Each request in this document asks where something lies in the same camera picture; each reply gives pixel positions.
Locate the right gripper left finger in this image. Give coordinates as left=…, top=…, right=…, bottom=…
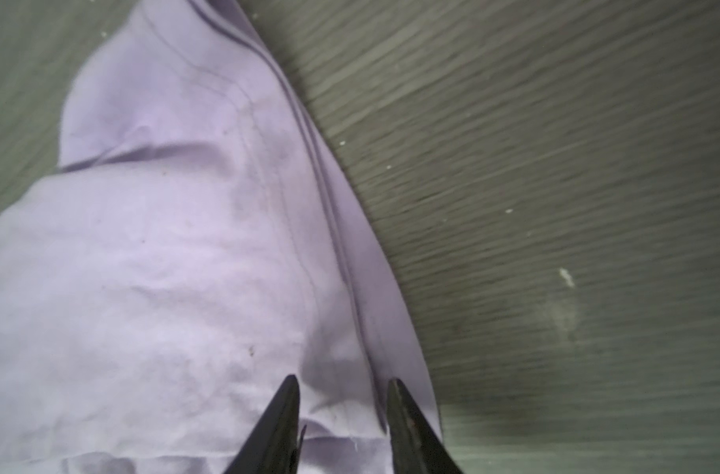
left=224, top=374, right=303, bottom=474

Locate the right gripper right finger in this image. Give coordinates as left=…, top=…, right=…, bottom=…
left=387, top=378, right=462, bottom=474

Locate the purple t-shirt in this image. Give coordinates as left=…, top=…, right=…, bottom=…
left=0, top=1, right=440, bottom=473

